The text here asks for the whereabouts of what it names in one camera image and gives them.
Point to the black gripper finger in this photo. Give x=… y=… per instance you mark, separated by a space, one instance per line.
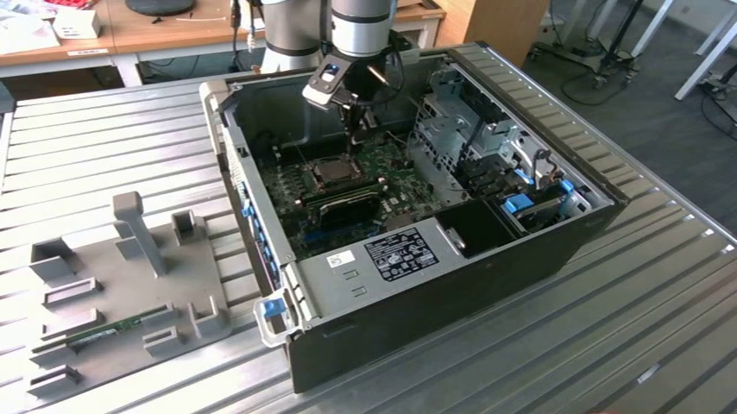
x=370 y=118
x=352 y=125

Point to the CPU with silver top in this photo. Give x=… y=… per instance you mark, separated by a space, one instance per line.
x=332 y=170

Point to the metal locking lever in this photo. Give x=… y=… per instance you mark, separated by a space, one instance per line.
x=299 y=154

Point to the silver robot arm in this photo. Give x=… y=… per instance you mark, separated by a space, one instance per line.
x=359 y=30

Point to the CPU socket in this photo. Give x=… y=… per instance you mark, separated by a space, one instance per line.
x=339 y=187

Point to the blue expansion slot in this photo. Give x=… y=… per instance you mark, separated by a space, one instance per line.
x=316 y=236

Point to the silver metal drive cage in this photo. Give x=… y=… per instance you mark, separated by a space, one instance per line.
x=441 y=131

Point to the green motherboard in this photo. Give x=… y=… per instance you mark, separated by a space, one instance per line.
x=403 y=190

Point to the blue card retainer clip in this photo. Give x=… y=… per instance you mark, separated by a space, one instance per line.
x=246 y=211

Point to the wooden cabinet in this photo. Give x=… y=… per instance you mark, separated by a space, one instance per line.
x=501 y=26

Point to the blue disk carrier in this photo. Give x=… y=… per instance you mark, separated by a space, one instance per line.
x=518 y=202

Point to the wooden desk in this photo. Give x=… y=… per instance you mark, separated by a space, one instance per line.
x=172 y=30

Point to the dark wheeled base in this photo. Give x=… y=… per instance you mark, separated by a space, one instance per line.
x=566 y=52

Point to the silver power supply unit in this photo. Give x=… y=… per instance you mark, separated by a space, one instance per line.
x=339 y=284

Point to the hard disk drive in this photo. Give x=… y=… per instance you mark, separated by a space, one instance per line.
x=543 y=213

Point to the blue plastic clip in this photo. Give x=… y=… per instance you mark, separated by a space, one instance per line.
x=566 y=186

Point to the black round object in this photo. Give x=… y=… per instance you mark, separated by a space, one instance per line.
x=157 y=6

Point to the blue case latch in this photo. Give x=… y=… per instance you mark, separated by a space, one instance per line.
x=270 y=308

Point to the dark open PC case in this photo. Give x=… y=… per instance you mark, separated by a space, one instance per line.
x=431 y=310

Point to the black wheeled stand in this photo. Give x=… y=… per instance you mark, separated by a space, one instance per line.
x=622 y=55

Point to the white cardboard box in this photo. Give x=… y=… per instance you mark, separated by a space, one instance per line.
x=77 y=23

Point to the white table leg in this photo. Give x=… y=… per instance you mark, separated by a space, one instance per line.
x=653 y=28

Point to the grey parts rack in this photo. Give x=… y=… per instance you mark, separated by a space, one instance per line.
x=132 y=293

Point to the red patterned object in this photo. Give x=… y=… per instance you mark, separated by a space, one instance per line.
x=69 y=3

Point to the green RAM stick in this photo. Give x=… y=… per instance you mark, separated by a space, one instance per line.
x=97 y=332

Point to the white table sticker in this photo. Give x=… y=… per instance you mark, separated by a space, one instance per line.
x=649 y=374

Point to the white table frame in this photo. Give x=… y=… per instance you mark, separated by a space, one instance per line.
x=701 y=71

